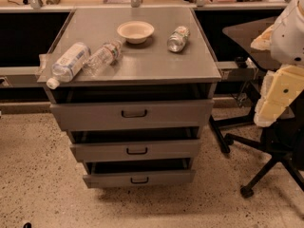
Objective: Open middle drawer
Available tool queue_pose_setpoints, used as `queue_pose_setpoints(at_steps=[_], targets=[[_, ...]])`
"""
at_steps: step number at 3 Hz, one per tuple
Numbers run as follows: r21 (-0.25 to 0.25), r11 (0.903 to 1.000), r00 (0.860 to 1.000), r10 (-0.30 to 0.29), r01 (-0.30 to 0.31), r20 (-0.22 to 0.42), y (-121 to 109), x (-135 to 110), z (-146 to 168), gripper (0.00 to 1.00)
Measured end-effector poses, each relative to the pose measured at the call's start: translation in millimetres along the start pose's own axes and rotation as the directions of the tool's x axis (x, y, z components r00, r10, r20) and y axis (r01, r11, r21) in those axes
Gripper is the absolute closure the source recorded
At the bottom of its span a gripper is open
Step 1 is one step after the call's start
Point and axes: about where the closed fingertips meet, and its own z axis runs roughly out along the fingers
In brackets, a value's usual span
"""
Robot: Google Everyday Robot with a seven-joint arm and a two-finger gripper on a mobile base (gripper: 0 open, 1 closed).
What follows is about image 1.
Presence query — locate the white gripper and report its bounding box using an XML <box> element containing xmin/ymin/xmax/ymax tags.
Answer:
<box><xmin>254</xmin><ymin>65</ymin><xmax>304</xmax><ymax>127</ymax></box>

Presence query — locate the grey drawer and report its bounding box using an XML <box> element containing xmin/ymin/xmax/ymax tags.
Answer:
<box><xmin>70</xmin><ymin>140</ymin><xmax>200</xmax><ymax>162</ymax></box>
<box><xmin>50</xmin><ymin>100</ymin><xmax>214</xmax><ymax>131</ymax></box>
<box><xmin>83</xmin><ymin>170</ymin><xmax>196</xmax><ymax>188</ymax></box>

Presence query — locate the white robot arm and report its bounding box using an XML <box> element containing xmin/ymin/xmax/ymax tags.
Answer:
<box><xmin>251</xmin><ymin>0</ymin><xmax>304</xmax><ymax>127</ymax></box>

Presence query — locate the grey top drawer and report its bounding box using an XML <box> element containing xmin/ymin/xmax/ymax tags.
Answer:
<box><xmin>50</xmin><ymin>100</ymin><xmax>214</xmax><ymax>131</ymax></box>

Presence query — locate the grey drawer cabinet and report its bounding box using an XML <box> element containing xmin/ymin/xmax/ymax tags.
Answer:
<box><xmin>36</xmin><ymin>6</ymin><xmax>222</xmax><ymax>135</ymax></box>

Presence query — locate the grey bottom drawer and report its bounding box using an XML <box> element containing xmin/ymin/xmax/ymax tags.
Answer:
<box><xmin>83</xmin><ymin>170</ymin><xmax>196</xmax><ymax>188</ymax></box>

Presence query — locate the black office chair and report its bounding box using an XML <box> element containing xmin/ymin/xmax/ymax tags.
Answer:
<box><xmin>208</xmin><ymin>16</ymin><xmax>304</xmax><ymax>199</ymax></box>

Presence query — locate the crushed metal can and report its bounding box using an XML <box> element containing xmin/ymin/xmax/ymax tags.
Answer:
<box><xmin>167</xmin><ymin>26</ymin><xmax>190</xmax><ymax>52</ymax></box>

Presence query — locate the white paper bowl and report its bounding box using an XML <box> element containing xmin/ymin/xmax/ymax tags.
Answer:
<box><xmin>117</xmin><ymin>21</ymin><xmax>155</xmax><ymax>45</ymax></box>

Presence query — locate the clear plastic water bottle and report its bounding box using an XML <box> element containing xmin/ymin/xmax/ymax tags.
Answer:
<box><xmin>83</xmin><ymin>40</ymin><xmax>123</xmax><ymax>76</ymax></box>

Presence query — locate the white labelled plastic bottle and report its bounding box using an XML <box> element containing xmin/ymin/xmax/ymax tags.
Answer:
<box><xmin>47</xmin><ymin>42</ymin><xmax>90</xmax><ymax>89</ymax></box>

